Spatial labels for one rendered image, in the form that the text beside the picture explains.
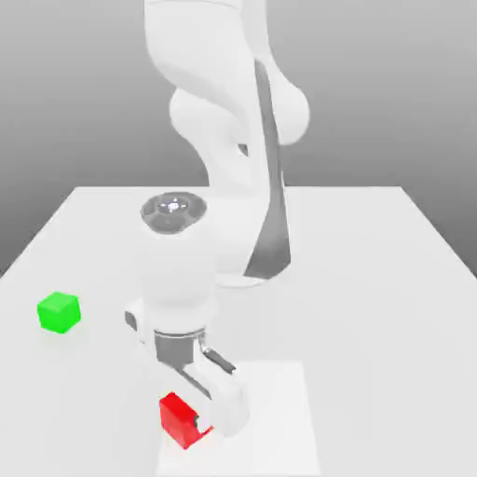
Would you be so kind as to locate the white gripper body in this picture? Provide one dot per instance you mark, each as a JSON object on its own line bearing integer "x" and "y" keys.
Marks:
{"x": 227, "y": 402}

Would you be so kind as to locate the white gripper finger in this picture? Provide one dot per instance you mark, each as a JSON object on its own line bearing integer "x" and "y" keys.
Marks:
{"x": 204, "y": 420}

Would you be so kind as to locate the small red cube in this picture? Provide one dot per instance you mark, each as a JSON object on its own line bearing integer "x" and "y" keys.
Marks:
{"x": 177, "y": 417}

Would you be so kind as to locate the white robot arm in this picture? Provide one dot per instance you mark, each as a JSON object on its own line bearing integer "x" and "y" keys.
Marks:
{"x": 179, "y": 268}

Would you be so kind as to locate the small green cube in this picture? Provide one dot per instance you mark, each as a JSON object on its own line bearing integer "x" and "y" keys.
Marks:
{"x": 59, "y": 312}

